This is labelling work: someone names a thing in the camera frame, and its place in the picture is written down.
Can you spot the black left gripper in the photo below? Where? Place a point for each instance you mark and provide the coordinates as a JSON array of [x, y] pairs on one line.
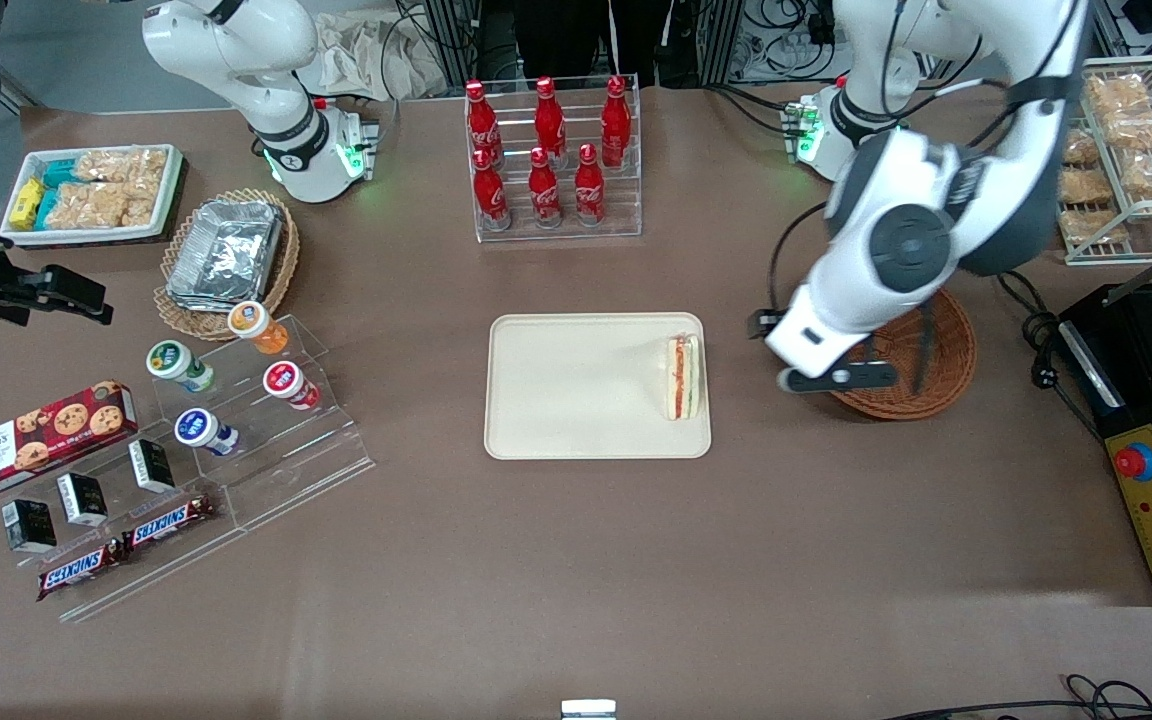
[[925, 345]]

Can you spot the red lid yogurt cup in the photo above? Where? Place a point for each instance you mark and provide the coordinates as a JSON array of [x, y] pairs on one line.
[[286, 382]]

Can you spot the yellow snack packet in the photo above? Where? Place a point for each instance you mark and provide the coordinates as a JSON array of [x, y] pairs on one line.
[[26, 203]]

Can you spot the clear acrylic bottle rack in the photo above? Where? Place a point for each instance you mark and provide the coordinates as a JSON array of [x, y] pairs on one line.
[[626, 215]]

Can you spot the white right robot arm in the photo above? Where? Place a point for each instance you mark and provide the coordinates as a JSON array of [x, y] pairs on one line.
[[236, 40]]

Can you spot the white rectangular snack tray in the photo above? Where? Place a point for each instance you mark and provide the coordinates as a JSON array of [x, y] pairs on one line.
[[96, 238]]

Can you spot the green lid yogurt cup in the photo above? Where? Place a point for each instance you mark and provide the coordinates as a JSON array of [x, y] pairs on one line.
[[174, 362]]

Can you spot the red cola bottle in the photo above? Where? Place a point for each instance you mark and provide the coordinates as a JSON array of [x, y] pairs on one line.
[[490, 195], [589, 190], [616, 118], [543, 195], [549, 118], [482, 120]]

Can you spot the small black box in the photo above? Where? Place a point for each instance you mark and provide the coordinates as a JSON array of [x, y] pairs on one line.
[[152, 465], [31, 525], [83, 498]]

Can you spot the stacked aluminium foil containers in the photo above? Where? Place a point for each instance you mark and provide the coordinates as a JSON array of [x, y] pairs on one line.
[[226, 250]]

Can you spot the Snickers chocolate bar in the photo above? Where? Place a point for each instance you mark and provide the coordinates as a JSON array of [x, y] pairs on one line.
[[76, 570], [166, 523]]

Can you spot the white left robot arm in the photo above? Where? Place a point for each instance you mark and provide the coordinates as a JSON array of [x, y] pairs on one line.
[[906, 240]]

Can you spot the beige cloth bag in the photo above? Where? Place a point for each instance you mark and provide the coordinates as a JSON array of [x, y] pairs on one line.
[[366, 55]]

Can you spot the aluminium frame post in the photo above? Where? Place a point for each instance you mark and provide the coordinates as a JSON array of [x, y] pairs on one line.
[[451, 40], [722, 40]]

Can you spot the red Walkers cookie box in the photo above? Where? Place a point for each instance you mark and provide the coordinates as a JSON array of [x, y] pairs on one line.
[[36, 440]]

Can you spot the brown round wicker basket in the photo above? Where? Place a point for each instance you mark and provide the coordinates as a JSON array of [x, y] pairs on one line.
[[948, 360]]

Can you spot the teal snack packet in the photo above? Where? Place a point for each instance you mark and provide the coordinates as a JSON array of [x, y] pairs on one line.
[[47, 208], [60, 173]]

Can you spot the small silver metal bracket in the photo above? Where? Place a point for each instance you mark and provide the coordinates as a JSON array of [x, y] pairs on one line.
[[588, 710]]

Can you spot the clear acrylic tiered stand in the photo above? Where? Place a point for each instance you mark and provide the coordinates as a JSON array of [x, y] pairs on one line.
[[316, 460]]

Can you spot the orange lid yogurt cup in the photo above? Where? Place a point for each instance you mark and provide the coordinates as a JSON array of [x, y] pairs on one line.
[[254, 322]]

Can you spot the black countertop appliance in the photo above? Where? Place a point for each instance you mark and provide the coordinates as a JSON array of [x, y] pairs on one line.
[[1126, 360]]

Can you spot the beige rectangular serving tray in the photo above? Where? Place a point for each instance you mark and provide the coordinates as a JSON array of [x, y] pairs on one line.
[[576, 390]]

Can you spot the triangle sandwich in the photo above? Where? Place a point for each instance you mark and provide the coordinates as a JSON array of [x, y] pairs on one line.
[[681, 385]]

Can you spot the blue lid yogurt cup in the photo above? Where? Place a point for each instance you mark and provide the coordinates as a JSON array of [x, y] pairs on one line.
[[198, 428]]

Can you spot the light tan wicker basket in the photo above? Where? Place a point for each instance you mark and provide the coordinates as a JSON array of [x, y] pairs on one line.
[[181, 320]]

